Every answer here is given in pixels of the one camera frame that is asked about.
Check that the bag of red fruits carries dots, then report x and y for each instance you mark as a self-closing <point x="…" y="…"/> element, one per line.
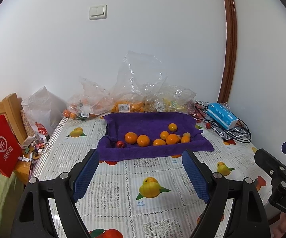
<point x="199" y="112"/>

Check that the white plastic bag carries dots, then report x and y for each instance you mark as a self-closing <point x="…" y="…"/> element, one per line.
<point x="44" y="111"/>

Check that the small red hawthorn fruit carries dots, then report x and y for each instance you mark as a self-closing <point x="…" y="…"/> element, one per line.
<point x="120" y="144"/>

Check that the purple towel lined tray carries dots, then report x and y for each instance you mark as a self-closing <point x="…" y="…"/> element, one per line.
<point x="151" y="125"/>

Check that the blue tissue box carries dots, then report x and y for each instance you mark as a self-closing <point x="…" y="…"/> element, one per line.
<point x="221" y="115"/>

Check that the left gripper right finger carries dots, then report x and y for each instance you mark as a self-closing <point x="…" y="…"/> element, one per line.
<point x="247" y="218"/>

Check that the brown wooden door frame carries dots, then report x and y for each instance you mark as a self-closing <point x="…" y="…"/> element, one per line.
<point x="230" y="50"/>

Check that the orange mandarin front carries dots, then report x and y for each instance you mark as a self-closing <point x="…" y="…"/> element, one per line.
<point x="159" y="142"/>

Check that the large orange mandarin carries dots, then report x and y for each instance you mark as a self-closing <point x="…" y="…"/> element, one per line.
<point x="131" y="138"/>

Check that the white wall switch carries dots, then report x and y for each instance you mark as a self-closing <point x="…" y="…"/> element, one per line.
<point x="98" y="12"/>

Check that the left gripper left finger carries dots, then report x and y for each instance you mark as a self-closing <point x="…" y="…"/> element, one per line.
<point x="33" y="215"/>

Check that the plastic bag of oranges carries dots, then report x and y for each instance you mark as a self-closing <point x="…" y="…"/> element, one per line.
<point x="92" y="101"/>

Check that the small orange kumquat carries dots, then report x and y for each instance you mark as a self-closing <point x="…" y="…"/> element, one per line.
<point x="185" y="139"/>

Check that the red fruit on table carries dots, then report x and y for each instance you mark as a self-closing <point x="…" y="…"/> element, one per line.
<point x="208" y="125"/>

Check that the small orange fruit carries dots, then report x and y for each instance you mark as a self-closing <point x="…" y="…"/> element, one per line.
<point x="164" y="135"/>
<point x="172" y="127"/>

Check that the plastic bag of yellow fruit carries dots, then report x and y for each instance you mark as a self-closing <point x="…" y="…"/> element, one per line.
<point x="170" y="98"/>

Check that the plastic bag of kumquats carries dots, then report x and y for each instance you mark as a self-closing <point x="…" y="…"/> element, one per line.
<point x="140" y="76"/>

